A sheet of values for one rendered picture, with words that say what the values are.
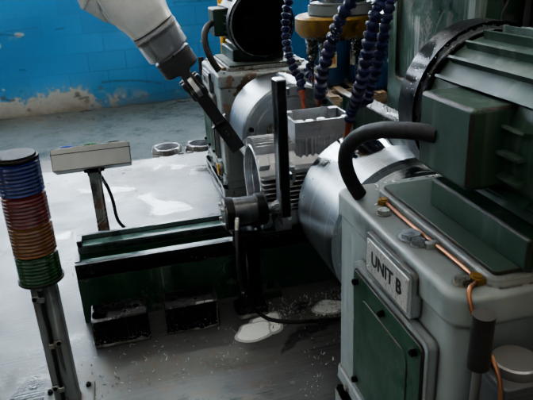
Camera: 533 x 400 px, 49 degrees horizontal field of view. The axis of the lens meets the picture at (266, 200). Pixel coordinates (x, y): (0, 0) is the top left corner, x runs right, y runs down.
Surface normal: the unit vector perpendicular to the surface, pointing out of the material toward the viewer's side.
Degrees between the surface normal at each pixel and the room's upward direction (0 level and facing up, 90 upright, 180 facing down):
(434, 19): 90
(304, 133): 90
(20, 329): 0
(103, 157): 67
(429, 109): 90
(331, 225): 73
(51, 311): 90
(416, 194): 0
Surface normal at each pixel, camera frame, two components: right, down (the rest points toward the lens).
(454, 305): -0.61, 0.33
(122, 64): 0.28, 0.36
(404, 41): -0.97, 0.14
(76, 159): 0.22, -0.04
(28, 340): -0.05, -0.92
